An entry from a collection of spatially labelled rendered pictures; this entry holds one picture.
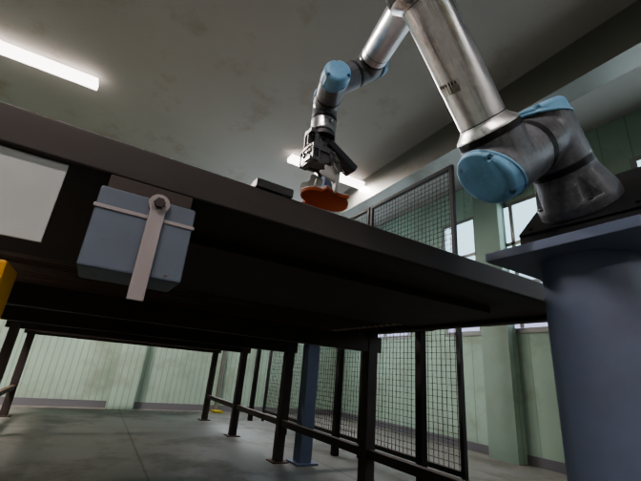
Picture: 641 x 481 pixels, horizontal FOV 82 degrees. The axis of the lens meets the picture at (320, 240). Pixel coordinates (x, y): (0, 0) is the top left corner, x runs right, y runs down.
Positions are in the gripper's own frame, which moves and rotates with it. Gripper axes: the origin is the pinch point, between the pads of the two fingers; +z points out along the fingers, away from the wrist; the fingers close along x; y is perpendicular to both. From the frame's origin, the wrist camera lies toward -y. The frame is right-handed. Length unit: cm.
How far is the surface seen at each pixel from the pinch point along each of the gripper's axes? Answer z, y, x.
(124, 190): 21, 48, 19
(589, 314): 33, -23, 50
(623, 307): 32, -25, 54
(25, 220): 28, 59, 17
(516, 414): 73, -309, -129
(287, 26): -196, -32, -116
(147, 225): 26, 44, 21
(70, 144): 16, 57, 18
